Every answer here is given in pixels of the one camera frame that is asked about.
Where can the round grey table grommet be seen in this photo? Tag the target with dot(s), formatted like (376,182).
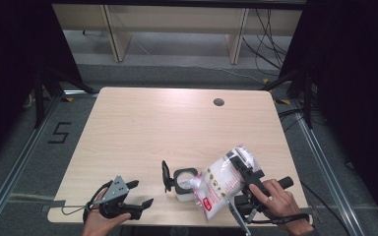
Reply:
(219,102)

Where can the black metal stand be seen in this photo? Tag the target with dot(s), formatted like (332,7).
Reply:
(39,98)
(306,98)

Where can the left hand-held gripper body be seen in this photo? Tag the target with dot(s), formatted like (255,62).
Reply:
(115,190)

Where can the red and white sugar pouch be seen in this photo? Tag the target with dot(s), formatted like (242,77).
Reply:
(216,183)

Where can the black curtain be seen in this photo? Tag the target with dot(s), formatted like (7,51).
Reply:
(6,65)
(357,82)

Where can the glass jar with black lid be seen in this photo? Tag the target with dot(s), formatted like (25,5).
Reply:
(185,185)

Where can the long aluminium floor rail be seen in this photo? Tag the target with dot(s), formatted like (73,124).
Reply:
(16,167)
(328,180)

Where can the person's left hand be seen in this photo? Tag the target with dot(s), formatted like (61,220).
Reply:
(101,223)

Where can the beige wooden desk frame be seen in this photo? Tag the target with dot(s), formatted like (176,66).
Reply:
(177,19)

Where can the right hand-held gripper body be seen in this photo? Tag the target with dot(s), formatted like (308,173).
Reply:
(247,203)

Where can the grey tape strip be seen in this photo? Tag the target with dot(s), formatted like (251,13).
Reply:
(54,205)

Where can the person's right hand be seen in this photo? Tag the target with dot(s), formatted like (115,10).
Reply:
(277,201)

